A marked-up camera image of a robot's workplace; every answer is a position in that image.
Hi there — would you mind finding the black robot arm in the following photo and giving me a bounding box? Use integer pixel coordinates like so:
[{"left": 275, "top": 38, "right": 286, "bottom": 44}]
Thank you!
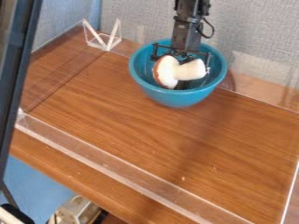
[{"left": 151, "top": 0, "right": 215, "bottom": 90}]

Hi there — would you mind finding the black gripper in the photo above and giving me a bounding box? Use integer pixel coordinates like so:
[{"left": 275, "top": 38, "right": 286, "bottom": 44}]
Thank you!
[{"left": 151, "top": 42, "right": 213, "bottom": 90}]

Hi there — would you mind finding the blue bowl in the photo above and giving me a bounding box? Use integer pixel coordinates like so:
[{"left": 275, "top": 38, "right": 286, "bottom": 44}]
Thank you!
[{"left": 128, "top": 38, "right": 229, "bottom": 108}]

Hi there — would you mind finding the clear acrylic back barrier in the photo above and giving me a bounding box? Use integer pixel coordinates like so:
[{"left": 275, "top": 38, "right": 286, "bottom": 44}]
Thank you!
[{"left": 112, "top": 40, "right": 299, "bottom": 113}]

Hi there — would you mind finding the grey metal box under table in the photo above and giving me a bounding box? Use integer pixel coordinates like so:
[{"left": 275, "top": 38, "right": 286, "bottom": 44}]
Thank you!
[{"left": 47, "top": 195, "right": 102, "bottom": 224}]

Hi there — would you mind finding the black cable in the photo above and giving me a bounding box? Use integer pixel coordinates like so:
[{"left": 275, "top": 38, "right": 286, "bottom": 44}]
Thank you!
[{"left": 197, "top": 17, "right": 217, "bottom": 39}]

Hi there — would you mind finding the dark robot arm link foreground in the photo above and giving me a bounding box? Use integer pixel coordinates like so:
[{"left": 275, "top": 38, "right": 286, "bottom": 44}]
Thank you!
[{"left": 0, "top": 0, "right": 43, "bottom": 192}]

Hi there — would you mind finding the brown white plush mushroom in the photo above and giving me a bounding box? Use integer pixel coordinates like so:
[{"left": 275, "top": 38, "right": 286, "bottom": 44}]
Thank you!
[{"left": 152, "top": 55, "right": 207, "bottom": 89}]

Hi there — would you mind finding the clear acrylic corner bracket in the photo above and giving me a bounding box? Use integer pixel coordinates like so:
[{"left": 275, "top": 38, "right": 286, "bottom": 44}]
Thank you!
[{"left": 82, "top": 19, "right": 123, "bottom": 52}]

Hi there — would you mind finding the clear acrylic barrier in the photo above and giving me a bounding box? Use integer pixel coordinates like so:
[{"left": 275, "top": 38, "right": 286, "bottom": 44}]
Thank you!
[
  {"left": 15, "top": 110, "right": 254, "bottom": 224},
  {"left": 112, "top": 40, "right": 299, "bottom": 113}
]

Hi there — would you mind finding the clear acrylic front barrier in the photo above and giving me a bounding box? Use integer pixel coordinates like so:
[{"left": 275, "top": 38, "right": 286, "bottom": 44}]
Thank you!
[{"left": 15, "top": 110, "right": 254, "bottom": 224}]

